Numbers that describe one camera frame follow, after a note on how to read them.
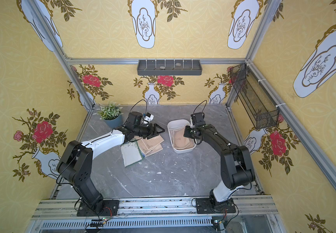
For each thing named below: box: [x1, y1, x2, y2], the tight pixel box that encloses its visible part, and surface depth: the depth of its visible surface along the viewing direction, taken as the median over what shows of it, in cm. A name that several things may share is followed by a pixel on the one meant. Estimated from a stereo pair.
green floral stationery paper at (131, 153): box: [120, 140, 143, 167], surface depth 95 cm
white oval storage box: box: [167, 118, 197, 154], surface depth 102 cm
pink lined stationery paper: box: [168, 126, 194, 150], surface depth 97 cm
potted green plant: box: [92, 101, 124, 129], surface depth 97 cm
